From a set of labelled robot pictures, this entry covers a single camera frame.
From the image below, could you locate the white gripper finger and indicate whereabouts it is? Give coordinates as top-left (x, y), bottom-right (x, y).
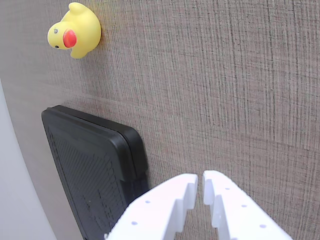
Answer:
top-left (202, 170), bottom-right (294, 240)
top-left (104, 173), bottom-right (199, 240)

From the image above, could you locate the yellow rubber duck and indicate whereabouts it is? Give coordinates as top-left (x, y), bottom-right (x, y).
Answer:
top-left (47, 1), bottom-right (102, 60)

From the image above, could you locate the black plastic case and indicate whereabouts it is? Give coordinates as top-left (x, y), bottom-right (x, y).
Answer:
top-left (41, 104), bottom-right (150, 240)

